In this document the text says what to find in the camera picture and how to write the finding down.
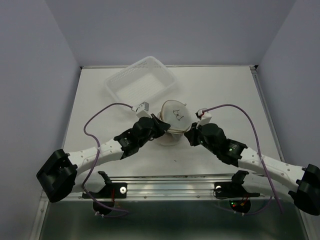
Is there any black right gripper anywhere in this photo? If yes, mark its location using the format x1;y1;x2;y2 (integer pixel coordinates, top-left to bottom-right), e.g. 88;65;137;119
185;120;218;155

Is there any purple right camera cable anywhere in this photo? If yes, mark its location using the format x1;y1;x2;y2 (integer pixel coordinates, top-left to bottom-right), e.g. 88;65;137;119
202;104;285;216

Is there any white perforated plastic basket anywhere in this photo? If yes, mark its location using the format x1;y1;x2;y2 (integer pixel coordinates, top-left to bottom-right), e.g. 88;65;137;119
104;56;178;107

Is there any purple camera cable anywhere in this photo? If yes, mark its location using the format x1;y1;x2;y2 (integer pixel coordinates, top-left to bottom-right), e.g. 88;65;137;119
202;104;285;216
82;102;133;218

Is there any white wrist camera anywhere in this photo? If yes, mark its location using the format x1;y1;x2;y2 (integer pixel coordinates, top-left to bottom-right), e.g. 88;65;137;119
196;108;212;129
131;101;152;119

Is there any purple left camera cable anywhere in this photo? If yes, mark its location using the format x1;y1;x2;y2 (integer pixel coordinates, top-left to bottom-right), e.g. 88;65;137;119
82;102;133;218

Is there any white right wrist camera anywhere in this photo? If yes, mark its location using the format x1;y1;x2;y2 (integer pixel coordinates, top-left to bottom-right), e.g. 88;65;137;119
196;108;212;129

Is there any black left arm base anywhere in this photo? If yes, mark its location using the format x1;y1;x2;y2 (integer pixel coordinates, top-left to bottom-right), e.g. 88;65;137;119
81;170;129;218

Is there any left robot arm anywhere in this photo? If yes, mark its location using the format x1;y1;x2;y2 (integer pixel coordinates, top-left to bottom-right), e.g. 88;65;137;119
36;114;171;203

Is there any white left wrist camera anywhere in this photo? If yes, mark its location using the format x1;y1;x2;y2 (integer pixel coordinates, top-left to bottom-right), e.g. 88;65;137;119
131;101;152;119

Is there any white mesh laundry bag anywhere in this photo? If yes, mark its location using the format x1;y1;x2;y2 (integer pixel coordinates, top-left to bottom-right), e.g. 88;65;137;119
157;100;192;146

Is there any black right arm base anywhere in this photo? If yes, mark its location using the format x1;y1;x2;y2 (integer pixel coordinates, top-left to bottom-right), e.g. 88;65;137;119
213;170;261;215

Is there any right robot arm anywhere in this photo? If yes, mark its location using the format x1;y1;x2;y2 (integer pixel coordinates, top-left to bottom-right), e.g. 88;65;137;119
184;122;320;216

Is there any aluminium front rail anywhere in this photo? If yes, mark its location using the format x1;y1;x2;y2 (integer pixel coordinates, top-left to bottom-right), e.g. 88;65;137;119
41;174;296;202

